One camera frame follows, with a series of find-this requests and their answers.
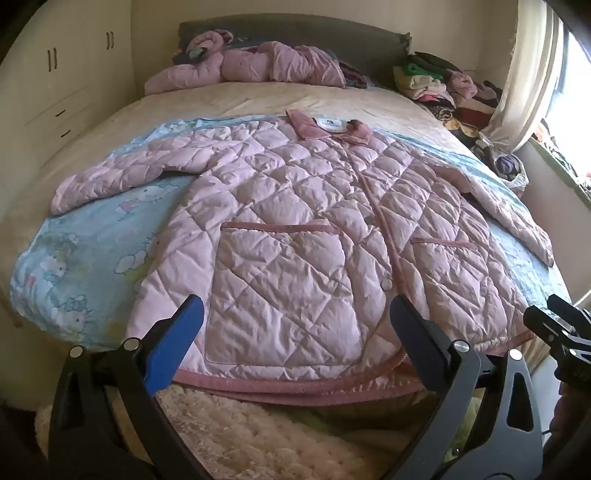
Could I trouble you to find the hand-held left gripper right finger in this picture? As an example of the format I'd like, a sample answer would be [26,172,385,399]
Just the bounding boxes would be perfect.
[389,294,543,480]

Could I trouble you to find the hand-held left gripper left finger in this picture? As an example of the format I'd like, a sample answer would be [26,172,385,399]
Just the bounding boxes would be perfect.
[47,294,218,480]

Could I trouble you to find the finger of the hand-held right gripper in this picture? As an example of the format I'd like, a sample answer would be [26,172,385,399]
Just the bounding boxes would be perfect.
[548,294,591,328]
[524,305,575,346]

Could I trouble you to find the pink quilted jacket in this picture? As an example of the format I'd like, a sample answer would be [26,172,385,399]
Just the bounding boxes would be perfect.
[50,109,555,407]

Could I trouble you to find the white bag of clothes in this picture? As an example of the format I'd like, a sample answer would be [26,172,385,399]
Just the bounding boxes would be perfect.
[475,134,529,190]

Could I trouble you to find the heap of dark clothes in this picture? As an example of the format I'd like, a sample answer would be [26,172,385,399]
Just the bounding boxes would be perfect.
[536,127,591,185]

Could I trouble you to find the pile of folded clothes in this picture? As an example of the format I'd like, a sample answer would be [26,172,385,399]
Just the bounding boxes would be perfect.
[392,50,504,139]

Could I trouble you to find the fluffy cream blanket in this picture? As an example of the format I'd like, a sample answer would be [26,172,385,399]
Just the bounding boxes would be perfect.
[34,383,393,480]

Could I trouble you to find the blue cartoon printed blanket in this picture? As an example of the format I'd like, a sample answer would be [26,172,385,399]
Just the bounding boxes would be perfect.
[10,115,571,352]

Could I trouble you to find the green window sill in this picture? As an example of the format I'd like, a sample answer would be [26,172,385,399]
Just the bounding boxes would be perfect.
[526,134,591,210]

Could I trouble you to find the window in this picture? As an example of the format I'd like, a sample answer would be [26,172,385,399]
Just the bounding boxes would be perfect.
[540,18,591,139]

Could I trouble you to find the cream curtain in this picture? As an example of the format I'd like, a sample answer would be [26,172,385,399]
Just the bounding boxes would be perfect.
[480,0,566,153]

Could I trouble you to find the bed with beige sheet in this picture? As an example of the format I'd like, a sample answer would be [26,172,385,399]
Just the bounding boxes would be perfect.
[0,80,578,480]

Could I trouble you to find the cream wardrobe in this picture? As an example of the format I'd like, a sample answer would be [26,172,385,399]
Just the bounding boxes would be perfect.
[0,0,139,171]

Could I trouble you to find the striped dark cloth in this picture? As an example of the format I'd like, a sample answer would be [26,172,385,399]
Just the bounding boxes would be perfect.
[339,60,376,89]

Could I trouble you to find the dark patterned pillow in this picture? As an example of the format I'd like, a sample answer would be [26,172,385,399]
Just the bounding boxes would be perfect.
[173,30,222,64]

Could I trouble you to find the crumpled pink duvet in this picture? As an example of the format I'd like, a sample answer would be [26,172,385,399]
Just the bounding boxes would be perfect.
[144,30,347,96]

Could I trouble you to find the grey padded headboard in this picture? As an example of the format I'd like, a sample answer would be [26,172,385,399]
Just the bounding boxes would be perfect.
[178,13,411,88]

